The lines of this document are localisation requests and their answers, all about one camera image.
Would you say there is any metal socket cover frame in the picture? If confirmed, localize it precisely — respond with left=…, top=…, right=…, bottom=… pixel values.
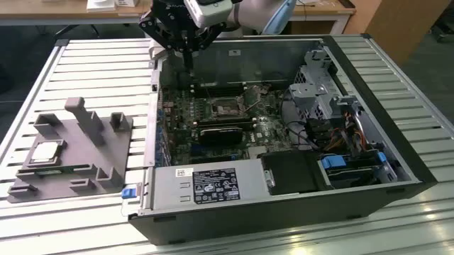
left=239, top=84, right=265, bottom=112

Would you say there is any silver square CPU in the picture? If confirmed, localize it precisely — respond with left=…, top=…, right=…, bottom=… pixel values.
left=30, top=141, right=62, bottom=163

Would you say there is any hard disk in blue carrier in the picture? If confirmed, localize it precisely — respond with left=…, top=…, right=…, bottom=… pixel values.
left=318, top=155, right=381, bottom=187

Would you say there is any grey power supply with label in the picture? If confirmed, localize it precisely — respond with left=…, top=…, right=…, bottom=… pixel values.
left=151, top=159, right=266, bottom=211

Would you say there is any black looped wire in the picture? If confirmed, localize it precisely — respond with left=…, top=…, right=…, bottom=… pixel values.
left=282, top=120, right=322, bottom=151

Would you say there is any thin metal locking lever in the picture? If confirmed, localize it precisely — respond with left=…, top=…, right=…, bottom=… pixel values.
left=246, top=91, right=266, bottom=112

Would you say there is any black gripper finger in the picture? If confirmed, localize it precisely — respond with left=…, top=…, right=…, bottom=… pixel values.
left=187, top=22, right=229, bottom=80
left=138, top=12, right=190, bottom=79

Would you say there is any black plastic shroud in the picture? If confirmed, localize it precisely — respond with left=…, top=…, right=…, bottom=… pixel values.
left=261, top=151, right=334, bottom=197

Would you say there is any black wheeled chair foot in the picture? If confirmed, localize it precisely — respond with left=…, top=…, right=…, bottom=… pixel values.
left=430, top=15, right=454, bottom=44

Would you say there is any black open PC case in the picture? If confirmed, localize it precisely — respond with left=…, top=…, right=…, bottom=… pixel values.
left=127, top=33, right=440, bottom=245

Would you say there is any grey plastic parts rack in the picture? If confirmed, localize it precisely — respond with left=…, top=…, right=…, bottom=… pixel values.
left=6, top=97, right=135, bottom=205

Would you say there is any wooden cabinet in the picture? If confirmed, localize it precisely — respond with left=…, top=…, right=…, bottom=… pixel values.
left=344, top=0, right=454, bottom=67

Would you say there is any silver metal drive cage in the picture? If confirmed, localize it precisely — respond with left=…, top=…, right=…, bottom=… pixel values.
left=288, top=42, right=368, bottom=121

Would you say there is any CPU socket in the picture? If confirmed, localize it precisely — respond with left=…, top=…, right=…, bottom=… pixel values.
left=211, top=97, right=249, bottom=118

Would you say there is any white cardboard box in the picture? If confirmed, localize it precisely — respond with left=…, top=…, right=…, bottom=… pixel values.
left=86, top=0, right=118, bottom=13

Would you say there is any black graphics card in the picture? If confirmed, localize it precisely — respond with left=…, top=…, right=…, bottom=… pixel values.
left=198, top=127, right=245, bottom=146

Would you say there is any green RAM stick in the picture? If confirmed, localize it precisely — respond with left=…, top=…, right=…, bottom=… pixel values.
left=34, top=165, right=90, bottom=176

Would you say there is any black RAM slot bank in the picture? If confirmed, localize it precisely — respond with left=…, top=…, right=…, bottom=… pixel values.
left=193, top=81, right=249, bottom=98
left=197, top=118, right=253, bottom=130

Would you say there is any black chair base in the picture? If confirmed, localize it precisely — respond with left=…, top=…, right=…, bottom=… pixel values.
left=35, top=23, right=103, bottom=38

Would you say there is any wooden desk white frame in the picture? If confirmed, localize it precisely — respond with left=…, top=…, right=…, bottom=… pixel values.
left=0, top=0, right=358, bottom=38

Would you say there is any orange and yellow wire bundle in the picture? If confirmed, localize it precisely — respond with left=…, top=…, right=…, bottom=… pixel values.
left=329, top=126, right=368, bottom=150

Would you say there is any green motherboard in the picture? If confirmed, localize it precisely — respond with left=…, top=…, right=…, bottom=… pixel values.
left=158, top=84, right=310, bottom=165

